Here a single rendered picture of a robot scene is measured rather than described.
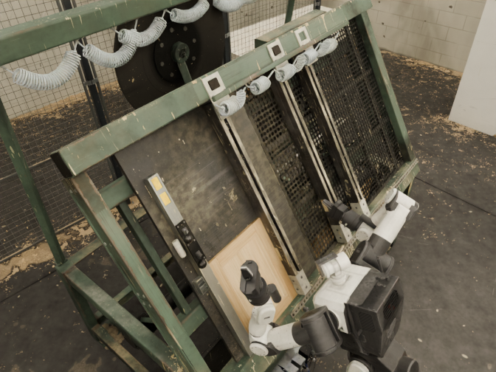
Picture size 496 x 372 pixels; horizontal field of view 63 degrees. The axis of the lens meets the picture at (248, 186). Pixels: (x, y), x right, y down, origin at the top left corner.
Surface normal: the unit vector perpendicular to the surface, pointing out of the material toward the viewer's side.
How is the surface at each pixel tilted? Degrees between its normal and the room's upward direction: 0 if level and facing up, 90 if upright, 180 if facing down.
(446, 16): 90
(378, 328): 90
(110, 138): 60
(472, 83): 90
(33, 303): 0
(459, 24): 90
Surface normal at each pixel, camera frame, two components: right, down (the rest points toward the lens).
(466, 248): -0.04, -0.77
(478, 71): -0.74, 0.45
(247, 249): 0.65, -0.05
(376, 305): -0.37, -0.86
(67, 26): 0.78, 0.38
